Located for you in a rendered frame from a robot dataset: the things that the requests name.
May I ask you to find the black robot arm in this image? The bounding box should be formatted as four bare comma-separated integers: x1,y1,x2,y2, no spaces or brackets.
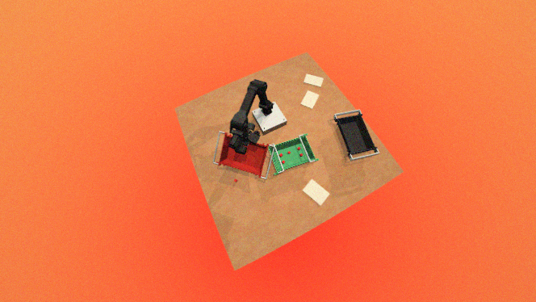
228,79,274,150

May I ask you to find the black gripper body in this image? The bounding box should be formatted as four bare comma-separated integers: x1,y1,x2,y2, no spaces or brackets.
234,122,255,154

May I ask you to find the cream flat rectangular pad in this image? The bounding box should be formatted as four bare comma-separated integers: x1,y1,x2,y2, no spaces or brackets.
303,179,329,205
304,74,324,87
301,91,319,109

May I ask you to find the green plastic tray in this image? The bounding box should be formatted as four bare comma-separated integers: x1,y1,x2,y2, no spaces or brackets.
272,133,319,175

